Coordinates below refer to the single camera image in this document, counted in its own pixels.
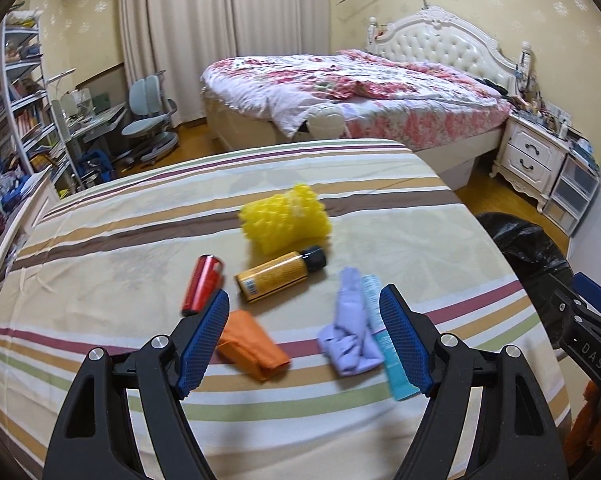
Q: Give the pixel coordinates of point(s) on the white nightstand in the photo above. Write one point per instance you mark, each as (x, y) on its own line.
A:
(527, 155)

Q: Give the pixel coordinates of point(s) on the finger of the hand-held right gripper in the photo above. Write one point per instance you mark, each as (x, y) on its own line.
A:
(572, 312)
(597, 296)

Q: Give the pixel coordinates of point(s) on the pile of nightstand clutter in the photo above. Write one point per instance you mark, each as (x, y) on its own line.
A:
(545, 105)

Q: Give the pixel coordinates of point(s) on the floral quilt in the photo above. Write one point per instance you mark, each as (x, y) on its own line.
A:
(380, 85)

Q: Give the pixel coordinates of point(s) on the orange plastic bag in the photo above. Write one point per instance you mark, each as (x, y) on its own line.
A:
(253, 347)

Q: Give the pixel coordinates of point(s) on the beige curtain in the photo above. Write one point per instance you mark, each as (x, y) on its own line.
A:
(280, 5)
(180, 35)

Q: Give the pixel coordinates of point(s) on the yellow bottle with black cap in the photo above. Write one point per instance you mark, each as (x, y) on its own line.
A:
(273, 277)

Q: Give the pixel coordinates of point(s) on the plastic drawer unit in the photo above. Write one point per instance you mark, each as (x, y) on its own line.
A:
(575, 190)

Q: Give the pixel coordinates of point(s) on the white wardrobe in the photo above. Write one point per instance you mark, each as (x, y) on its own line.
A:
(600, 230)

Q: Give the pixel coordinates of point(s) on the yellow spiky ball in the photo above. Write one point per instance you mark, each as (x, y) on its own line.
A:
(285, 220)

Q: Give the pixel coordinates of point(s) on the striped tablecloth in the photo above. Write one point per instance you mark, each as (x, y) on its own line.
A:
(130, 220)

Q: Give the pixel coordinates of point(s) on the bookshelf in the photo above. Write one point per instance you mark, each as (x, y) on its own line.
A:
(20, 95)

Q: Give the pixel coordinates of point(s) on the blue storage basket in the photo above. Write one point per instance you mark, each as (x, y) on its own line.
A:
(95, 165)

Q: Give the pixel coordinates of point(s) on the white desk lamp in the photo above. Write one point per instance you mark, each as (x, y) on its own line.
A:
(60, 82)

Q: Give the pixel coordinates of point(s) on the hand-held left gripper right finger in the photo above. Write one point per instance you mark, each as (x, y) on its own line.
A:
(405, 340)

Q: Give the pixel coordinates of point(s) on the purple cloth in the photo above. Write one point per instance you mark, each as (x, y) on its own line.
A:
(350, 330)

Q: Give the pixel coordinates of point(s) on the white bed with tufted headboard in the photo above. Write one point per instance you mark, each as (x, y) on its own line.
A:
(445, 55)

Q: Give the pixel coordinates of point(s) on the teal tube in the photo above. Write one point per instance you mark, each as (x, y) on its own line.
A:
(380, 340)

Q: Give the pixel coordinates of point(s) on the red can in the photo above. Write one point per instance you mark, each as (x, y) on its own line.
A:
(203, 285)

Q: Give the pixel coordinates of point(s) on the grey desk chair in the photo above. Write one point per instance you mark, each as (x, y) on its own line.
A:
(148, 120)

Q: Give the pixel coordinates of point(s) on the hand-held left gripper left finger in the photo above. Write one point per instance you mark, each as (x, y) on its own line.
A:
(203, 345)

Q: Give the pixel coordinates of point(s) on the black bag lined trash bin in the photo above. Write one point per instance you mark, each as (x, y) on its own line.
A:
(520, 250)

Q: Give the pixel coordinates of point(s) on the study desk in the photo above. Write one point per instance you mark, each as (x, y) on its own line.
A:
(93, 122)

